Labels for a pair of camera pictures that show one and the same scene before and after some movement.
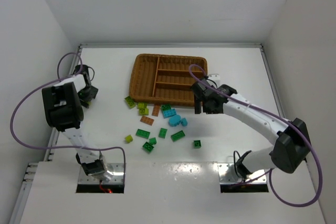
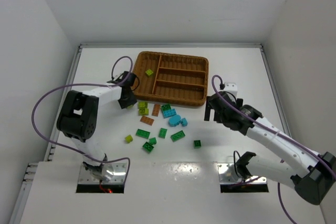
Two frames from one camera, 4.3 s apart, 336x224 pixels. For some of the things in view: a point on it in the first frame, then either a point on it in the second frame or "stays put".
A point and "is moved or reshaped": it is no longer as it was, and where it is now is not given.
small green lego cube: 197,144 stays put
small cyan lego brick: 184,121 stays put
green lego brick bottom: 148,147 stays put
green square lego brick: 162,132 stays put
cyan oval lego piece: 174,120 stays put
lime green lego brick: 129,102 is moved or reshaped
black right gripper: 198,102 to 214,108
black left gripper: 89,96 to 127,99
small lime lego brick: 128,138 stays put
